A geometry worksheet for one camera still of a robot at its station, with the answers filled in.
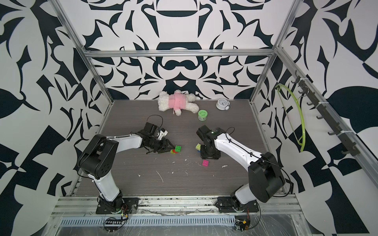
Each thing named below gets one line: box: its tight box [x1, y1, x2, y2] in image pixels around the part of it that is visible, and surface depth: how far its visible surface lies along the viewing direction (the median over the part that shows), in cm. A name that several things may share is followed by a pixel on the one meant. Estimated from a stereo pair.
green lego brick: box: [174, 145, 182, 153], surface depth 91 cm
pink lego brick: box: [202, 159, 210, 167], surface depth 88 cm
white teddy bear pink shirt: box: [157, 89, 200, 117], surface depth 111 cm
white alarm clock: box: [215, 98, 230, 111], surface depth 117 cm
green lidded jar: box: [197, 109, 208, 121], surface depth 108 cm
